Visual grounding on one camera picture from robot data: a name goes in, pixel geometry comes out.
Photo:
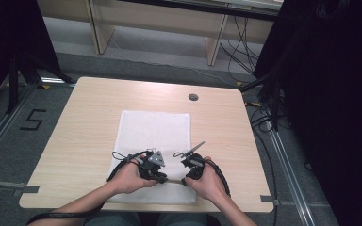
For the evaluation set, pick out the grey floor rail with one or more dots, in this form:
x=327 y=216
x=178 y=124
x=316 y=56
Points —
x=0 y=128
x=290 y=175

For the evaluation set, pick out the person's legs in jeans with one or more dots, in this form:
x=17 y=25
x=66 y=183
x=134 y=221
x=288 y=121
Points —
x=122 y=219

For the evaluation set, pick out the grey metal table bracket bar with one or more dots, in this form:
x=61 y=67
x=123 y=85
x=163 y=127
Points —
x=9 y=187

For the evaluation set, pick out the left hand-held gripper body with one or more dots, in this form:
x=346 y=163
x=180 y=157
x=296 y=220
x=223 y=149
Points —
x=153 y=163

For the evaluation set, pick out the grey round table grommet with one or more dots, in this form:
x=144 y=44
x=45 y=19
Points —
x=193 y=97

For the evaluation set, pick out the black metal stand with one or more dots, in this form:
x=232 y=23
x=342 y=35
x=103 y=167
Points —
x=12 y=84
x=275 y=103

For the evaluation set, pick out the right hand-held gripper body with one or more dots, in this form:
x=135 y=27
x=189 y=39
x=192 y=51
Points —
x=194 y=166

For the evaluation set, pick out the person's left hand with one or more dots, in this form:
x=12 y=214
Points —
x=128 y=179

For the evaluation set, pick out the person's right hand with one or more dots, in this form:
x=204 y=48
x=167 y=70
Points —
x=209 y=185

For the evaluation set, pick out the light wooden desk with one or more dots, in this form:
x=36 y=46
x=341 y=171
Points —
x=157 y=15

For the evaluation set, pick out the small grey table bracket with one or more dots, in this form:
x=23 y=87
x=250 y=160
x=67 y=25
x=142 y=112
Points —
x=268 y=199

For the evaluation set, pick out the white towel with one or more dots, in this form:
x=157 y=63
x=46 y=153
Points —
x=154 y=132

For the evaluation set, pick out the black curtain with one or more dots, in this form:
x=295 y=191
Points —
x=9 y=37
x=333 y=94

